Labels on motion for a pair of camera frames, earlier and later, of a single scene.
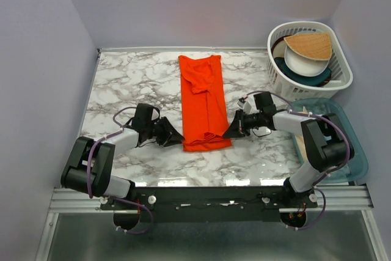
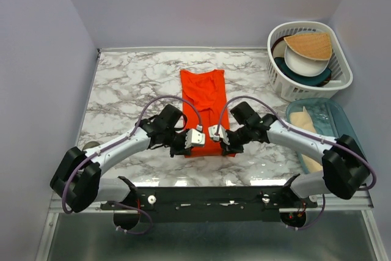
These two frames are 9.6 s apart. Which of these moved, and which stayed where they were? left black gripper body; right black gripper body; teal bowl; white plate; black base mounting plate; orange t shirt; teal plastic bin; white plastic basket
Moved: left black gripper body; orange t shirt; right black gripper body
Stayed: black base mounting plate; white plate; teal plastic bin; white plastic basket; teal bowl
